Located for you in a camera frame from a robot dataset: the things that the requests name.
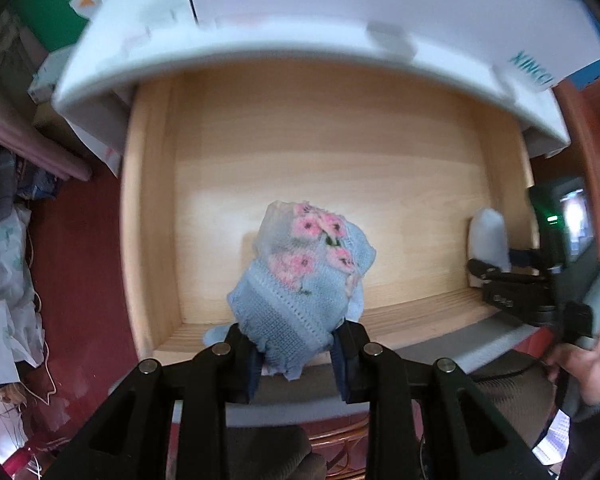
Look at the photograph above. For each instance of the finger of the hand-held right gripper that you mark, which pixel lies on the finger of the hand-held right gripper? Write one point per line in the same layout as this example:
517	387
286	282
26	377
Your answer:
500	269
525	256

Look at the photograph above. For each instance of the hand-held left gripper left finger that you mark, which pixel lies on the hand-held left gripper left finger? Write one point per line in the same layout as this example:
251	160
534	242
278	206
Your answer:
252	375

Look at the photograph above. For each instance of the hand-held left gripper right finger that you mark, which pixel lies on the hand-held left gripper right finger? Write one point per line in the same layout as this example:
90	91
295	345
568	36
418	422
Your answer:
341	375

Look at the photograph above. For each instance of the pale blue underwear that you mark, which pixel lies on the pale blue underwear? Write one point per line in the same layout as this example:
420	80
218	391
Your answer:
487	240

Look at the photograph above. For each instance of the light blue floral sock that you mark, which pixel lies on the light blue floral sock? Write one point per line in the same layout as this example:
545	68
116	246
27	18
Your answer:
290	290

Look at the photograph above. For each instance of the wooden drawer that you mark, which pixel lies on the wooden drawer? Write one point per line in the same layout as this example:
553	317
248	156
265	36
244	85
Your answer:
330	150

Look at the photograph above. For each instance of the person's right forearm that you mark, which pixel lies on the person's right forearm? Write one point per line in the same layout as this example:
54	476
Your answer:
595	435

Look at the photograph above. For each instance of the rattan chair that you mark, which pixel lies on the rattan chair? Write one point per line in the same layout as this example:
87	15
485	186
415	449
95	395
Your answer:
340	440

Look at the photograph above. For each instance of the dark seat cushion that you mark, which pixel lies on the dark seat cushion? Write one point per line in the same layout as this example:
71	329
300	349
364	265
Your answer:
270	455

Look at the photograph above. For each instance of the blue foam mat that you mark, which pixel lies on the blue foam mat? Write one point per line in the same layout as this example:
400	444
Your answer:
590	76

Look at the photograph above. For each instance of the blue plaid cloth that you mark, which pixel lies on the blue plaid cloth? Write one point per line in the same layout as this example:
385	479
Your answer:
25	180

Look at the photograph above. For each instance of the floral pink blanket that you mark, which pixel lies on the floral pink blanket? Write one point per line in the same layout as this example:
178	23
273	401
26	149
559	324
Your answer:
30	147

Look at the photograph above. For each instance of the small teal carton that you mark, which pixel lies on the small teal carton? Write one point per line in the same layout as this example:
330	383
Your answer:
45	80

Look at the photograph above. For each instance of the green foam mat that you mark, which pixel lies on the green foam mat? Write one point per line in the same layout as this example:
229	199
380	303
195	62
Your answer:
45	15

